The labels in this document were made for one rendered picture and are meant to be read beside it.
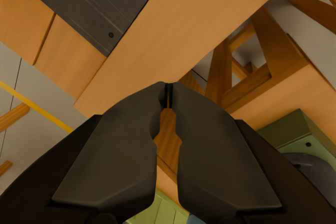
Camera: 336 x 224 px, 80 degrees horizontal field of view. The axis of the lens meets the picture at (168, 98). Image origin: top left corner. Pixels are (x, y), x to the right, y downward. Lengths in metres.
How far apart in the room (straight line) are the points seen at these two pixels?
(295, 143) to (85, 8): 0.47
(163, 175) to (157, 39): 0.57
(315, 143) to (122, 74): 0.40
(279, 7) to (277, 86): 0.86
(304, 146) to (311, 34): 0.98
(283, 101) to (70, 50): 0.49
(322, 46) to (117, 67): 1.19
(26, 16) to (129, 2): 0.26
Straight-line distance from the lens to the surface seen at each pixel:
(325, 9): 0.89
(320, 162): 0.49
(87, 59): 0.51
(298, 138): 0.46
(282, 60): 0.55
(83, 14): 0.45
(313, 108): 0.52
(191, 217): 0.38
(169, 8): 0.37
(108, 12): 0.42
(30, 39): 0.59
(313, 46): 1.40
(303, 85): 0.48
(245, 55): 1.35
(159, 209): 0.90
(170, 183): 0.87
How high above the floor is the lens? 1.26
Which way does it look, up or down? 54 degrees down
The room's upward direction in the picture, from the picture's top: 155 degrees counter-clockwise
